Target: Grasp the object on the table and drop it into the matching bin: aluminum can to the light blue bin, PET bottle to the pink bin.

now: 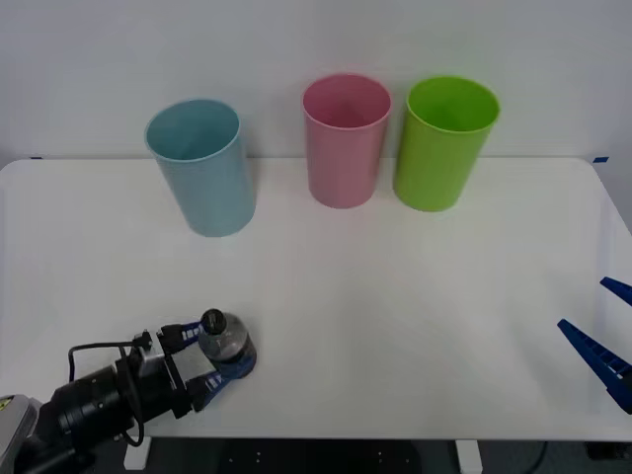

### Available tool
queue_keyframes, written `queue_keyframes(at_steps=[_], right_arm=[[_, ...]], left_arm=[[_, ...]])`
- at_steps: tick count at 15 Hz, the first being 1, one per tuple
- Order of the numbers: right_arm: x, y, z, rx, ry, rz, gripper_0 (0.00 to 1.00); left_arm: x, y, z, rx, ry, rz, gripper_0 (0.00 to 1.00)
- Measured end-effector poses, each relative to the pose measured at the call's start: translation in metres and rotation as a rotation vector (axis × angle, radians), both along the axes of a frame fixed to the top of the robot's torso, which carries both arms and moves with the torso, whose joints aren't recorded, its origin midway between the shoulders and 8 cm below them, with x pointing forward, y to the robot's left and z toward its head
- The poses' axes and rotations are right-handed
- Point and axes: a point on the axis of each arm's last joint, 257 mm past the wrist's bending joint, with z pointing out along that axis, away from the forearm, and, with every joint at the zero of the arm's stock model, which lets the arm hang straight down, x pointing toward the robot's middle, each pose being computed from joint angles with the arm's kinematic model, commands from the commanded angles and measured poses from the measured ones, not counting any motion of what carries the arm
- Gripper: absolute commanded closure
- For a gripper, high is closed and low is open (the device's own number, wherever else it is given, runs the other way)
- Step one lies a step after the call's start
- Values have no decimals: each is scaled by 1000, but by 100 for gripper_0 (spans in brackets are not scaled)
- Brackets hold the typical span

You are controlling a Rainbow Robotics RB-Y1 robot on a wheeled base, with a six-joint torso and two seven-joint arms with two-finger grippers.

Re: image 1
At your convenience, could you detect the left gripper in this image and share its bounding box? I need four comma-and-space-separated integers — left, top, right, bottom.
116, 319, 260, 422

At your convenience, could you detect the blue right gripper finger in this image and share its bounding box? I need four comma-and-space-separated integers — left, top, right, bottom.
599, 276, 632, 307
557, 319, 632, 415

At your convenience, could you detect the white table leg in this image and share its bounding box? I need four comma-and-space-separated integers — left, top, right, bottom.
454, 438, 484, 474
122, 435, 151, 471

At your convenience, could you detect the pink plastic bin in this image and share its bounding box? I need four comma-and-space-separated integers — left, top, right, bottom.
301, 73, 393, 210

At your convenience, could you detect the small clear bottle black cap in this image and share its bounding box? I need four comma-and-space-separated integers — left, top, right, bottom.
196, 308, 258, 379

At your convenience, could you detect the green plastic bin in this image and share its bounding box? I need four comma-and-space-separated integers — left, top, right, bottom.
392, 75, 501, 213

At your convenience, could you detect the pale blue plastic bin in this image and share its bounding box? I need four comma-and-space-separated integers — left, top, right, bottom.
143, 98, 257, 239

